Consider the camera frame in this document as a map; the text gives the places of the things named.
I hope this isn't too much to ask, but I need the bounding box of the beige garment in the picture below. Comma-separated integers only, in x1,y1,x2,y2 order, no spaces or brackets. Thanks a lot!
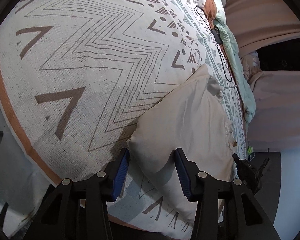
127,64,236,223

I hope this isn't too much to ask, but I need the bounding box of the beige clothes pile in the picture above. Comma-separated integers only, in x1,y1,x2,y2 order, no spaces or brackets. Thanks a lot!
241,51,262,81

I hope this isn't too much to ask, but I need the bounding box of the black cable with adapter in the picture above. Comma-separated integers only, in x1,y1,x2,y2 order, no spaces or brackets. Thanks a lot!
194,5,233,83

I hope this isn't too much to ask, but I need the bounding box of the mint green duvet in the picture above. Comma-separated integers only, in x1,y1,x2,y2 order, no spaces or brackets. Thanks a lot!
213,11,256,124

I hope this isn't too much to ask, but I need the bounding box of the pink curtain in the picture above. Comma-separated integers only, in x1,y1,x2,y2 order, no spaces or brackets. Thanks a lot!
225,0,300,151

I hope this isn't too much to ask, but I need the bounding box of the white patterned bed blanket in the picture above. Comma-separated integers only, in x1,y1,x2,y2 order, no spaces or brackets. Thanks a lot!
0,0,248,240

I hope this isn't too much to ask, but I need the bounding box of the light blue pillow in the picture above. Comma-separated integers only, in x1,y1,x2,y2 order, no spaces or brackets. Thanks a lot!
214,0,226,24

